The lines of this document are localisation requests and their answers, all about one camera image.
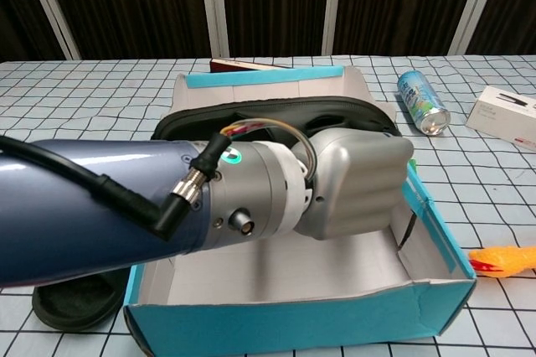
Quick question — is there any small white stapler box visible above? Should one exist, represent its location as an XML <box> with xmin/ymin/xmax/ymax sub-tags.
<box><xmin>464</xmin><ymin>85</ymin><xmax>536</xmax><ymax>149</ymax></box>

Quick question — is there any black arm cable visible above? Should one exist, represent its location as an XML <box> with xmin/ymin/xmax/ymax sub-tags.
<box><xmin>0</xmin><ymin>129</ymin><xmax>235</xmax><ymax>243</ymax></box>

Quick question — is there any white metal frame post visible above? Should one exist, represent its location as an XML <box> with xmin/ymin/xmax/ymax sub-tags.
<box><xmin>321</xmin><ymin>0</ymin><xmax>345</xmax><ymax>56</ymax></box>
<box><xmin>450</xmin><ymin>0</ymin><xmax>507</xmax><ymax>55</ymax></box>
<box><xmin>198</xmin><ymin>0</ymin><xmax>230</xmax><ymax>59</ymax></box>
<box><xmin>18</xmin><ymin>0</ymin><xmax>81</xmax><ymax>60</ymax></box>

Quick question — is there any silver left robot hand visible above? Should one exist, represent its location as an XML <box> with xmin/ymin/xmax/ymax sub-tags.
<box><xmin>292</xmin><ymin>128</ymin><xmax>415</xmax><ymax>243</ymax></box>

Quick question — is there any dark red folding fan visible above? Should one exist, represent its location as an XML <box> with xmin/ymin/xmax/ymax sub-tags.
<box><xmin>209</xmin><ymin>57</ymin><xmax>302</xmax><ymax>75</ymax></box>

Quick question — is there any light blue shoe box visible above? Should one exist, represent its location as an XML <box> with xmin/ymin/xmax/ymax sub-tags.
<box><xmin>123</xmin><ymin>64</ymin><xmax>477</xmax><ymax>354</ymax></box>

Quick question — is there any yellow rubber chicken toy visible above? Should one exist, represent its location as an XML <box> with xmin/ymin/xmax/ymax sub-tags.
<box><xmin>467</xmin><ymin>244</ymin><xmax>536</xmax><ymax>279</ymax></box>

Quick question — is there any grid-patterned tablecloth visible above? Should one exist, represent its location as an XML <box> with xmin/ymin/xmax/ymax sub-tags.
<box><xmin>0</xmin><ymin>54</ymin><xmax>536</xmax><ymax>357</ymax></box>

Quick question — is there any black rubber slipper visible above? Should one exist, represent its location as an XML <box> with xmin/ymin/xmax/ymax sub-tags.
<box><xmin>32</xmin><ymin>266</ymin><xmax>131</xmax><ymax>332</ymax></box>
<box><xmin>150</xmin><ymin>96</ymin><xmax>398</xmax><ymax>153</ymax></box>

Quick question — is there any thin wrist wire bundle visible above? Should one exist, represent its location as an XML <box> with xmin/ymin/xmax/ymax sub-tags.
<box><xmin>221</xmin><ymin>117</ymin><xmax>316</xmax><ymax>176</ymax></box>

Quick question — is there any blue drink can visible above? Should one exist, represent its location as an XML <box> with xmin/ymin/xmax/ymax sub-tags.
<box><xmin>396</xmin><ymin>70</ymin><xmax>451</xmax><ymax>137</ymax></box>

